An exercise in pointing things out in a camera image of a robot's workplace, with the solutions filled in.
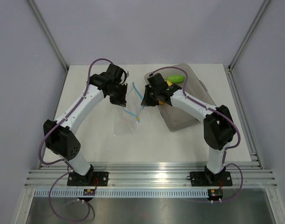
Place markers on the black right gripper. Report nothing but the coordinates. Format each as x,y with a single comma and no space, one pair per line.
146,101

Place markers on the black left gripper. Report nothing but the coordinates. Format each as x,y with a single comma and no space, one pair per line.
121,101

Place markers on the clear zip top bag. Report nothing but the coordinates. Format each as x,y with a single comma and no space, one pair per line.
128,118

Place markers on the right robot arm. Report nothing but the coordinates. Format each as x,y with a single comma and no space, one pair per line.
218,129

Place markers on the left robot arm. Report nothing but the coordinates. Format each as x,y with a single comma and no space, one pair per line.
60,134

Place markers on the green chayote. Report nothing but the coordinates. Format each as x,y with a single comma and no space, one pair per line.
175,79

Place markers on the grey translucent plastic bin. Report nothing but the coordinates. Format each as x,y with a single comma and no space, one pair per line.
189,103

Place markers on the left circuit board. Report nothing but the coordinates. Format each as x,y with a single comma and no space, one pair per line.
89,192

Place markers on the circuit board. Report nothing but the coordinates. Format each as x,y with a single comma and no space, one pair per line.
89,192
215,192

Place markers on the right circuit board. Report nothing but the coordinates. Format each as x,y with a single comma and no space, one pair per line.
215,192

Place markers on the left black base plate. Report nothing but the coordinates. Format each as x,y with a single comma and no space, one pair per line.
99,178

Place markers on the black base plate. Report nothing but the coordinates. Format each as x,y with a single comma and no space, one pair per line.
203,179
99,178

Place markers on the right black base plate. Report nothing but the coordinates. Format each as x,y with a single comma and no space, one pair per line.
203,179

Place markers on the aluminium rail frame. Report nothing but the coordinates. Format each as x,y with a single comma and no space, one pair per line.
154,175

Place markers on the white slotted cable duct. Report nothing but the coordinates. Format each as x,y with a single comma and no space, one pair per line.
125,193

